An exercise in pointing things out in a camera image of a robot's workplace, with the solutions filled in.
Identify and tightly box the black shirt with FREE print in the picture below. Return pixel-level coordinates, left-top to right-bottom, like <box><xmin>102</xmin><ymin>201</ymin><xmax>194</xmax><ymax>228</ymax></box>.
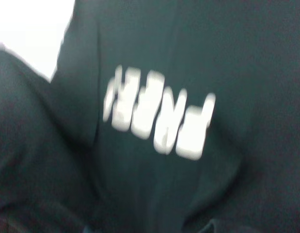
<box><xmin>0</xmin><ymin>0</ymin><xmax>300</xmax><ymax>233</ymax></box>

